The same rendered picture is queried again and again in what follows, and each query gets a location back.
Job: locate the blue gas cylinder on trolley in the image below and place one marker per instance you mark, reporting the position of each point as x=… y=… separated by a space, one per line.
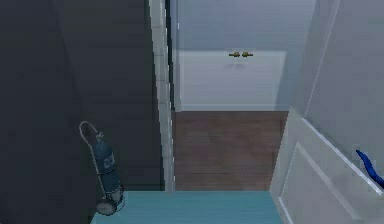
x=106 y=166

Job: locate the white double door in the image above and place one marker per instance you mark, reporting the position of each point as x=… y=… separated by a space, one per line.
x=233 y=80

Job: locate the white panelled room door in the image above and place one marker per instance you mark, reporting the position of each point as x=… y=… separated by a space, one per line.
x=320 y=173

